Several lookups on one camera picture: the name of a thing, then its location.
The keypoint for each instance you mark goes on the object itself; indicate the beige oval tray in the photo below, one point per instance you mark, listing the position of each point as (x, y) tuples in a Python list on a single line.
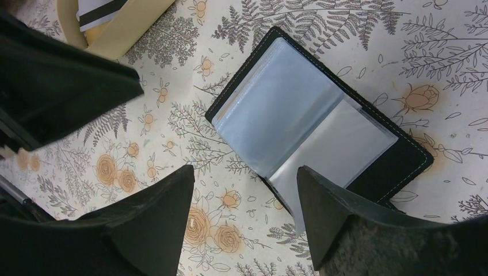
[(114, 38)]

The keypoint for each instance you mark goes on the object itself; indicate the black card holder wallet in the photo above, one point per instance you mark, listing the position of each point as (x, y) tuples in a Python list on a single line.
[(284, 109)]

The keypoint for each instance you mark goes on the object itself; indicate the aluminium front rail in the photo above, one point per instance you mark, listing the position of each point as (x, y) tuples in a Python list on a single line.
[(15, 204)]

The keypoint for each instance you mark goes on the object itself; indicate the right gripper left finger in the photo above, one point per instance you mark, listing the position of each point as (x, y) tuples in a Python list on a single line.
[(141, 234)]

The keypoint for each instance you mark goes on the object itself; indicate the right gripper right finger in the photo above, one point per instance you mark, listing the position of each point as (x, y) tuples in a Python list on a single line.
[(350, 235)]

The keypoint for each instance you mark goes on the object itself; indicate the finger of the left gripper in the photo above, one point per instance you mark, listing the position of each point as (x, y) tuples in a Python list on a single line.
[(50, 89)]

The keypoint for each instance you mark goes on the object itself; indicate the grey striped credit card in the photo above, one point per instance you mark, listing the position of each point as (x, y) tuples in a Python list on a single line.
[(92, 13)]

